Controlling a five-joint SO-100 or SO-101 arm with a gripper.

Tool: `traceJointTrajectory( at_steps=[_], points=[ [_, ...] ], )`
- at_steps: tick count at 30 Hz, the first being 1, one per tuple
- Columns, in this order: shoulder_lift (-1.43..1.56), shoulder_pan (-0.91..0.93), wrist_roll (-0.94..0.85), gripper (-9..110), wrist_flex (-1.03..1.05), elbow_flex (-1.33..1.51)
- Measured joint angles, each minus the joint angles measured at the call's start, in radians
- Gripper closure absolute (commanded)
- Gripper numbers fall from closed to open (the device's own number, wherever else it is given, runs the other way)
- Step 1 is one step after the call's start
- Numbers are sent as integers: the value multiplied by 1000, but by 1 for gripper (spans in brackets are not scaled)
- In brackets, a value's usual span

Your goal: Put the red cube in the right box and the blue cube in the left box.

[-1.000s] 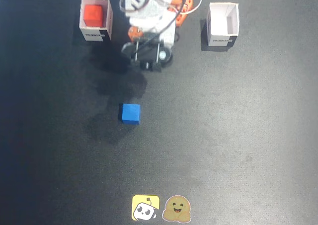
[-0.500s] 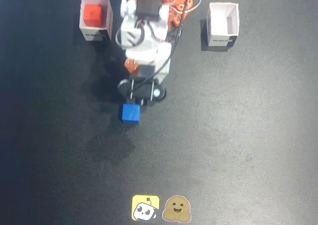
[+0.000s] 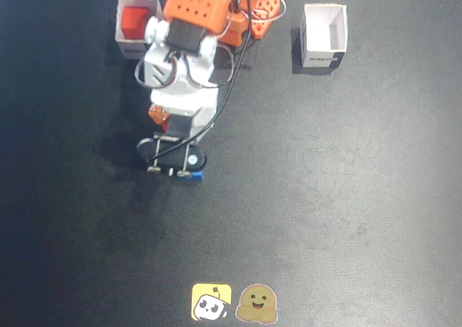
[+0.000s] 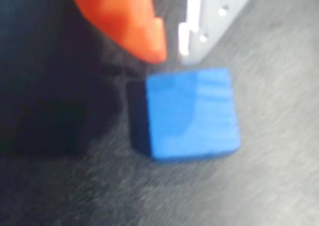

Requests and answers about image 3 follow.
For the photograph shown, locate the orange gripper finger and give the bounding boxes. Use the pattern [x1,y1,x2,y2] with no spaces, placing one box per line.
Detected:
[147,104,171,133]

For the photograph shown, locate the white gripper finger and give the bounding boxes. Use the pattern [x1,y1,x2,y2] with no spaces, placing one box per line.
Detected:
[189,106,217,141]

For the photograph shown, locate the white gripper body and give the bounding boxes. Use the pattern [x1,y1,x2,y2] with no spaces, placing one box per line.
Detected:
[149,84,219,137]

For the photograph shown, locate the blue cube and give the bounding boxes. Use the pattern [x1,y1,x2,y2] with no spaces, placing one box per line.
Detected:
[176,170,204,183]

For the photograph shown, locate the red cube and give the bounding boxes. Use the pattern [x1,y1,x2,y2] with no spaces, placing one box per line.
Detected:
[121,6,152,40]

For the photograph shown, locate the white cardboard box black label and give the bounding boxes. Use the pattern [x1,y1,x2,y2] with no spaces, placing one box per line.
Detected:
[300,3,349,69]
[114,0,165,61]

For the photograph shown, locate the dark grey felt mat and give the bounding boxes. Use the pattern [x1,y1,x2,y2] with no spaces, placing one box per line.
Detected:
[0,0,462,327]

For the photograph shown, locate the yellow robot sticker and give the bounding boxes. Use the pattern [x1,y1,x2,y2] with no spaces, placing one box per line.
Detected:
[191,283,233,322]

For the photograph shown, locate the brown hugging face sticker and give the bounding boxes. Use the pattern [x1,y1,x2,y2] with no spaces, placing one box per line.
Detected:
[235,283,279,324]

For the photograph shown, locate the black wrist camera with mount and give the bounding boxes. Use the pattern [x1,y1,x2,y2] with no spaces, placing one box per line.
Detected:
[136,131,207,178]

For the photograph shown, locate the black camera cable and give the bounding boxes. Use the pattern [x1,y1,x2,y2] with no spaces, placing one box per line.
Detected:
[147,0,253,162]

